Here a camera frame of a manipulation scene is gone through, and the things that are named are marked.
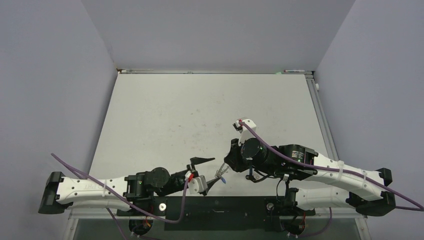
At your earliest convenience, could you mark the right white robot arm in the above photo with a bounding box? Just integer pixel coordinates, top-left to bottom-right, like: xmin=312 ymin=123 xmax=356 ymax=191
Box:
xmin=224 ymin=138 xmax=396 ymax=217

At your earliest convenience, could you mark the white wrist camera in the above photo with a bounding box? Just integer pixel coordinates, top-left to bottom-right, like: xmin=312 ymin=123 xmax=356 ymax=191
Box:
xmin=233 ymin=118 xmax=257 ymax=146
xmin=188 ymin=175 xmax=208 ymax=195

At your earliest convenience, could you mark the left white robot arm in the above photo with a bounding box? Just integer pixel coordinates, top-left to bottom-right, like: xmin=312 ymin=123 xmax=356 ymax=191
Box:
xmin=38 ymin=157 xmax=227 ymax=216

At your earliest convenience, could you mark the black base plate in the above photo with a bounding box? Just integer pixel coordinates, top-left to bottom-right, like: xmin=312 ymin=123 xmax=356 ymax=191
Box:
xmin=115 ymin=195 xmax=316 ymax=233

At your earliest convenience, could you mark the metal keyring disc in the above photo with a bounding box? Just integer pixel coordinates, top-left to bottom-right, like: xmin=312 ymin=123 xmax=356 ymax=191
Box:
xmin=215 ymin=162 xmax=230 ymax=179

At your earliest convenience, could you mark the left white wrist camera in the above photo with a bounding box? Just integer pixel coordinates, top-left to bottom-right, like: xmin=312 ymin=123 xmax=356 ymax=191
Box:
xmin=188 ymin=175 xmax=208 ymax=195

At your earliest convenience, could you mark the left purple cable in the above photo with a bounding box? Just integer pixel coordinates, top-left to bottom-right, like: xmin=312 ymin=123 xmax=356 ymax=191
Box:
xmin=50 ymin=152 xmax=195 ymax=224

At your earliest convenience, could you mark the marker pen on rail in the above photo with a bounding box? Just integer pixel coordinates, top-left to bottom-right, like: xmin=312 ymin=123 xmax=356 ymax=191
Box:
xmin=283 ymin=69 xmax=306 ymax=74

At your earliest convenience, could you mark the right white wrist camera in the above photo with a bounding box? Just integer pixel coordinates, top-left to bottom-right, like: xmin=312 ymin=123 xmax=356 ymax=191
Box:
xmin=233 ymin=118 xmax=257 ymax=146

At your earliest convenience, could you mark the aluminium frame rail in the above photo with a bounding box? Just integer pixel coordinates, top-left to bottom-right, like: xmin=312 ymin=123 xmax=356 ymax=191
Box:
xmin=304 ymin=73 xmax=369 ymax=220

